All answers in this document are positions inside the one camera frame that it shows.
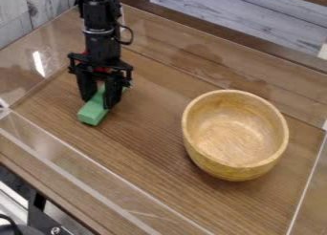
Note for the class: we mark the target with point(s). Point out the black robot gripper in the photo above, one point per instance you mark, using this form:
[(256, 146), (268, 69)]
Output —
[(100, 64)]

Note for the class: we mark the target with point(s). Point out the green rectangular block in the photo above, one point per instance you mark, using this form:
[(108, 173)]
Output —
[(92, 112)]

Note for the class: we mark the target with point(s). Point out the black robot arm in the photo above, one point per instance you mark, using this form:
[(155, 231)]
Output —
[(100, 15)]

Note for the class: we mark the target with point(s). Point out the light wooden bowl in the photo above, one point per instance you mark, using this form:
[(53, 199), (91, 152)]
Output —
[(235, 134)]

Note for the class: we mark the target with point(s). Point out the clear acrylic tray wall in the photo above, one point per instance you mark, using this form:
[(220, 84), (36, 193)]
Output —
[(109, 205)]

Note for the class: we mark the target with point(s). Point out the black metal table frame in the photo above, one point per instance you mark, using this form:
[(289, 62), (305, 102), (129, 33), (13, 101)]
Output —
[(38, 220)]

